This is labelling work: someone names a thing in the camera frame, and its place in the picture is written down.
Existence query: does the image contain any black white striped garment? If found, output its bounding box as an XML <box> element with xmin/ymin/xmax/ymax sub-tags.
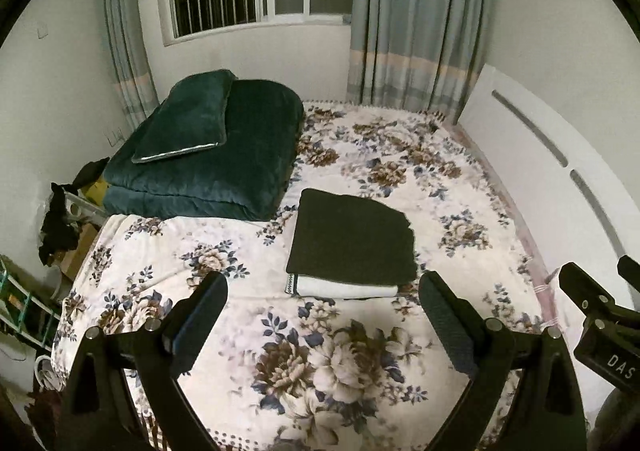
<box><xmin>286</xmin><ymin>188</ymin><xmax>418</xmax><ymax>286</ymax></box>

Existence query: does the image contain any cream white garment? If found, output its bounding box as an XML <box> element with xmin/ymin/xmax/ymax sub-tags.
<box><xmin>284</xmin><ymin>275</ymin><xmax>398</xmax><ymax>299</ymax></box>

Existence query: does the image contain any white bed headboard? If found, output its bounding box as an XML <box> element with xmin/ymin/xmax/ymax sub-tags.
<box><xmin>456</xmin><ymin>62</ymin><xmax>640</xmax><ymax>422</ymax></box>

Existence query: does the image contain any green white rack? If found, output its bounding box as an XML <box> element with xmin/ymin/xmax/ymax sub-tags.
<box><xmin>1</xmin><ymin>255</ymin><xmax>61</xmax><ymax>353</ymax></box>

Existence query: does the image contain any cardboard box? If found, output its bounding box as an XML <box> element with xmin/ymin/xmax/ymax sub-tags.
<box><xmin>58</xmin><ymin>224</ymin><xmax>99</xmax><ymax>281</ymax></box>

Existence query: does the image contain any floral bed sheet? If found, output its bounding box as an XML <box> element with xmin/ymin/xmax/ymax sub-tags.
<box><xmin>52</xmin><ymin>102</ymin><xmax>544</xmax><ymax>450</ymax></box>

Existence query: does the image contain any black cloth on shelf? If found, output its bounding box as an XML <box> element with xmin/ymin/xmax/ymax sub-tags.
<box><xmin>38</xmin><ymin>158</ymin><xmax>110</xmax><ymax>267</ymax></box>

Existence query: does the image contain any dark green folded quilt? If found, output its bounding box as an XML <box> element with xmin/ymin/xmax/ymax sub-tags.
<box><xmin>103</xmin><ymin>80</ymin><xmax>304</xmax><ymax>222</ymax></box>

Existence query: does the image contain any dark green pillow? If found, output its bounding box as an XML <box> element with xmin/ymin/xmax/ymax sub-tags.
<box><xmin>131</xmin><ymin>69</ymin><xmax>236</xmax><ymax>164</ymax></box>

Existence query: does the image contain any grey blue right curtain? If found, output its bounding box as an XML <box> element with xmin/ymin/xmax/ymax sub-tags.
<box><xmin>346</xmin><ymin>0</ymin><xmax>492</xmax><ymax>123</ymax></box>

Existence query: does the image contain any grey blue curtain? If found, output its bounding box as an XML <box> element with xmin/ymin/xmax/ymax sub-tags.
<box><xmin>102</xmin><ymin>0</ymin><xmax>158</xmax><ymax>130</ymax></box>
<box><xmin>346</xmin><ymin>0</ymin><xmax>492</xmax><ymax>123</ymax></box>

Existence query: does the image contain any grey blue left curtain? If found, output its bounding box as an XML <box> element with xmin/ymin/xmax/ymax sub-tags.
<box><xmin>102</xmin><ymin>0</ymin><xmax>158</xmax><ymax>130</ymax></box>

